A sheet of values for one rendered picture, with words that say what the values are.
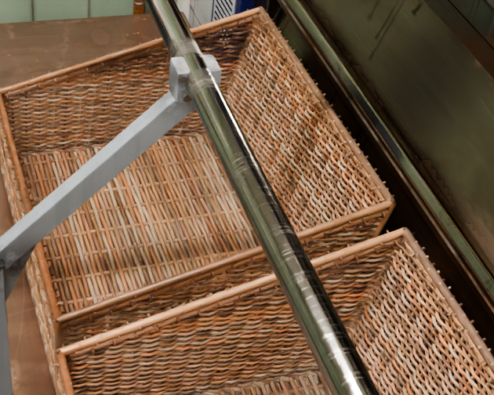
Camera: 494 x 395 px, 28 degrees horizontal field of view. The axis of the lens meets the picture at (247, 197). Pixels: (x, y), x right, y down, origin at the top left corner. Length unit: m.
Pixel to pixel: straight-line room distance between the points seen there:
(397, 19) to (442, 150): 0.22
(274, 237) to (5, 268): 0.39
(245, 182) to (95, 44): 1.34
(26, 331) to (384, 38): 0.67
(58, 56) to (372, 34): 0.86
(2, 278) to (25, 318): 0.45
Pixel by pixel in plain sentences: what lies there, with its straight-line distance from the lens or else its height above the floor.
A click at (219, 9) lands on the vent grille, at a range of 2.01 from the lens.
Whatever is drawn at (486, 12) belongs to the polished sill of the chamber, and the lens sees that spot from 1.17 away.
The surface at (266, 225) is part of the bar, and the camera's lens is 0.79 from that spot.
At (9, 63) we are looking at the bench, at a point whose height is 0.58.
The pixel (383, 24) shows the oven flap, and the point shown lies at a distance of 1.41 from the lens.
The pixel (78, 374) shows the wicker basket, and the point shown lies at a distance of 1.31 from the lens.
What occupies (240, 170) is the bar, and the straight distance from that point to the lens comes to 0.84.
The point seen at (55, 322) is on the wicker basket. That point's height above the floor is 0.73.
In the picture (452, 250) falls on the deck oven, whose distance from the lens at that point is 1.29.
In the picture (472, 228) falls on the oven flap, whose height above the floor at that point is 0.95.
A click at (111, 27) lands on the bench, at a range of 2.20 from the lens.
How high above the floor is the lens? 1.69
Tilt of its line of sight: 39 degrees down
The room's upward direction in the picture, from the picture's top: 8 degrees clockwise
